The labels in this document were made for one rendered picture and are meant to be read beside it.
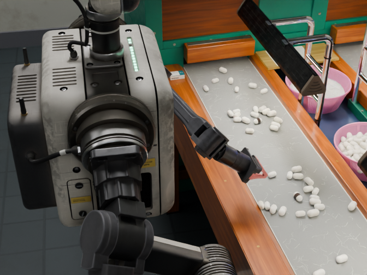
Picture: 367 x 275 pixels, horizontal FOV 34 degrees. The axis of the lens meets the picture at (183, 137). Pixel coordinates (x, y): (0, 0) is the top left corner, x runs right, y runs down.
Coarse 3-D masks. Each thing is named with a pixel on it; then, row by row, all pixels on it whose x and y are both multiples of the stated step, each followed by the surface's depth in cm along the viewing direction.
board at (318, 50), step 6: (312, 48) 270; (318, 48) 270; (324, 48) 270; (258, 54) 265; (264, 54) 265; (312, 54) 265; (318, 54) 266; (264, 60) 261; (270, 60) 261; (318, 60) 261; (336, 60) 263; (270, 66) 257; (276, 66) 257
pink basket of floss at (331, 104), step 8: (336, 72) 256; (288, 80) 253; (336, 80) 256; (344, 80) 253; (344, 88) 252; (296, 96) 244; (344, 96) 243; (304, 104) 244; (312, 104) 242; (328, 104) 242; (336, 104) 244; (312, 112) 246; (328, 112) 246
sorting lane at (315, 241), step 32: (224, 64) 265; (224, 96) 245; (256, 96) 245; (224, 128) 227; (256, 128) 227; (288, 128) 227; (288, 160) 211; (320, 160) 211; (256, 192) 198; (288, 192) 198; (320, 192) 198; (288, 224) 186; (320, 224) 186; (352, 224) 186; (288, 256) 175; (320, 256) 175; (352, 256) 175
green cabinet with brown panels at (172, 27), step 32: (160, 0) 242; (192, 0) 247; (224, 0) 251; (256, 0) 255; (288, 0) 259; (320, 0) 262; (352, 0) 268; (160, 32) 251; (192, 32) 256; (224, 32) 260; (288, 32) 268
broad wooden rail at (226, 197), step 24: (192, 96) 240; (192, 144) 215; (192, 168) 221; (216, 168) 204; (216, 192) 194; (240, 192) 194; (216, 216) 198; (240, 216) 185; (240, 240) 177; (264, 240) 177; (240, 264) 178; (264, 264) 170; (288, 264) 172
